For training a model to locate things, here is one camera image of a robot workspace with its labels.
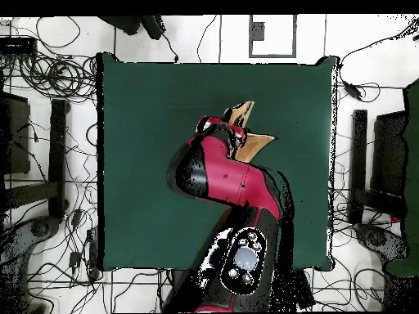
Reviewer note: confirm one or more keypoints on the tan terry towel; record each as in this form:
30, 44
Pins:
255, 147

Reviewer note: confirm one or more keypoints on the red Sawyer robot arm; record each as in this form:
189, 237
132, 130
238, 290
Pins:
229, 180

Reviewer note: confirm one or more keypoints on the black flat panel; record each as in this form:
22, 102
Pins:
18, 137
389, 153

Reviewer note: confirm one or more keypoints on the dark green table cloth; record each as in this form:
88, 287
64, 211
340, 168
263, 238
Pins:
147, 114

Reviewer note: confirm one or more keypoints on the small grey box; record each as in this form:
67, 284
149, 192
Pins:
258, 32

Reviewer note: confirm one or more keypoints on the person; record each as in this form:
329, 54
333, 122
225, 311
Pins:
152, 27

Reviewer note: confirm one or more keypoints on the black power adapter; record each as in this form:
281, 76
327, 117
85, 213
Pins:
353, 91

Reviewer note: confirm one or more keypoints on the grey chair base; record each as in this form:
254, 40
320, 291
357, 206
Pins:
39, 229
376, 238

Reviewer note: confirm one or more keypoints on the green cloth sheet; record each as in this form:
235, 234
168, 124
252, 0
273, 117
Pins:
413, 163

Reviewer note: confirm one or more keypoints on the black electronics box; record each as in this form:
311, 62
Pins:
18, 45

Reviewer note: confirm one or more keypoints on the grey square floor frame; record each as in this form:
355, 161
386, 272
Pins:
250, 39

